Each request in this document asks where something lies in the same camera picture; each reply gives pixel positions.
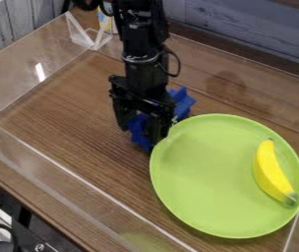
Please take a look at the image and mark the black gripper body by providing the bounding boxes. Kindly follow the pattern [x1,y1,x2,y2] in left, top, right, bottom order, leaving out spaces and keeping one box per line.
[110,58,176,114]

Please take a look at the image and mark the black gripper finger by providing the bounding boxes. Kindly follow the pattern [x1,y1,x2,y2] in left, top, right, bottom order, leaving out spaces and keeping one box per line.
[113,96,137,131]
[146,111,174,147]

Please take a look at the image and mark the blue cross-shaped block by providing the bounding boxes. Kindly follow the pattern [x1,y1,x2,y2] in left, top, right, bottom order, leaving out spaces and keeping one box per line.
[129,87,196,152]

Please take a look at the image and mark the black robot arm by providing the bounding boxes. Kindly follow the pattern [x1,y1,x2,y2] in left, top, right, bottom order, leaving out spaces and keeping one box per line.
[74,0,181,148]

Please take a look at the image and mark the green plate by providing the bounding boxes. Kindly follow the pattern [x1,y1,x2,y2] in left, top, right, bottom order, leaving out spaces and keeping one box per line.
[150,113,299,239]

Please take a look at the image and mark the white can with label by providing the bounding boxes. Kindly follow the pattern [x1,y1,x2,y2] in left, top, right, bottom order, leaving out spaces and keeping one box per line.
[98,2,118,34]

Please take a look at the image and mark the yellow toy banana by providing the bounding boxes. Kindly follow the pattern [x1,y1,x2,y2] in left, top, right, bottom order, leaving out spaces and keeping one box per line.
[254,139,299,206]

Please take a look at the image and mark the clear acrylic front barrier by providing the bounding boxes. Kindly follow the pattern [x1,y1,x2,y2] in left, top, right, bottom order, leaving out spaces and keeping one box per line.
[0,127,197,252]

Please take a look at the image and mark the clear acrylic corner bracket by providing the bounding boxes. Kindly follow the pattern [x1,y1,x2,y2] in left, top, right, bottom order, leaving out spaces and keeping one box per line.
[66,12,113,51]

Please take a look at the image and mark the black cable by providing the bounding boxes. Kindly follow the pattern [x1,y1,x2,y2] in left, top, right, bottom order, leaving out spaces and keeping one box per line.
[0,221,30,252]

